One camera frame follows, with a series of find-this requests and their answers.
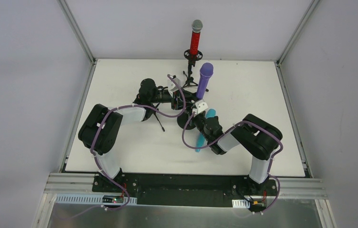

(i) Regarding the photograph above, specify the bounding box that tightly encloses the black round-base mic stand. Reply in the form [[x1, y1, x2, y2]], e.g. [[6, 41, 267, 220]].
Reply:
[[177, 91, 199, 130]]

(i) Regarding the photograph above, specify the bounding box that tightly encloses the purple microphone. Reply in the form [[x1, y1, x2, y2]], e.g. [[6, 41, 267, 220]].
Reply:
[[196, 62, 214, 99]]

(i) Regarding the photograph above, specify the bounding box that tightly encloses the black shock-mount tripod stand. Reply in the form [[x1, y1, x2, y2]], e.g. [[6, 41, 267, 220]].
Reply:
[[182, 49, 203, 88]]

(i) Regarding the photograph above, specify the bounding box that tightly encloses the red glitter microphone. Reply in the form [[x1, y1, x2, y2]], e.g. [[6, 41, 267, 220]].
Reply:
[[189, 19, 203, 57]]

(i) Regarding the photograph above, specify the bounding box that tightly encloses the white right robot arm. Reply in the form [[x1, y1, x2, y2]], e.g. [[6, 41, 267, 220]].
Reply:
[[187, 114, 283, 185]]

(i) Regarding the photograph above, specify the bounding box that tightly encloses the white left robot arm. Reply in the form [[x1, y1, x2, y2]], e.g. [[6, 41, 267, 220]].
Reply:
[[78, 75, 188, 179]]

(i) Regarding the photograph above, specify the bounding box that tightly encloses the black clip tripod stand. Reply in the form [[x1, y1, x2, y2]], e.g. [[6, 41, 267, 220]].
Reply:
[[153, 104, 165, 132]]

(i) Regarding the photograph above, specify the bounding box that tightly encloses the teal microphone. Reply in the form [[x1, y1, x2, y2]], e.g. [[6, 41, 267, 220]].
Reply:
[[195, 108, 216, 152]]

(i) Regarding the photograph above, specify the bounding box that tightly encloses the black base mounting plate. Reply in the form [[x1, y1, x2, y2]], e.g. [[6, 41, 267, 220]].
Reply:
[[92, 172, 277, 208]]

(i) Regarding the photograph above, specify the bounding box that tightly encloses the right circuit board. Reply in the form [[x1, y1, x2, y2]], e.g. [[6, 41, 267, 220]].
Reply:
[[249, 203, 266, 212]]

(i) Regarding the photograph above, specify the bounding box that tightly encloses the circuit board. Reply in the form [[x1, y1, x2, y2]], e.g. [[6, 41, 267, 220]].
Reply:
[[249, 203, 266, 212], [102, 195, 124, 204]]

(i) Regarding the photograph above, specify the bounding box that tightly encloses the left circuit board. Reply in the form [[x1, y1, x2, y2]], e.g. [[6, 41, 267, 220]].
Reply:
[[102, 195, 124, 204]]

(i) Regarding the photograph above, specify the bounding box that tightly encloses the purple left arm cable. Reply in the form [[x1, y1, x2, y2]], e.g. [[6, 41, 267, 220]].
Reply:
[[90, 74, 187, 211]]

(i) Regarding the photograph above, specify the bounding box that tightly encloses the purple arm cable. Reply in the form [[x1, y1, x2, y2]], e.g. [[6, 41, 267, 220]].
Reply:
[[90, 74, 187, 211], [181, 113, 284, 216]]

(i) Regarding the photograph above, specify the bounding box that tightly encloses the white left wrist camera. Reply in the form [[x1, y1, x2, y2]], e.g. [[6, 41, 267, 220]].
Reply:
[[167, 74, 181, 96]]

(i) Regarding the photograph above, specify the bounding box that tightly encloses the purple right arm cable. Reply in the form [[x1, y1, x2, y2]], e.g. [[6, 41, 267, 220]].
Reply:
[[181, 113, 284, 216]]

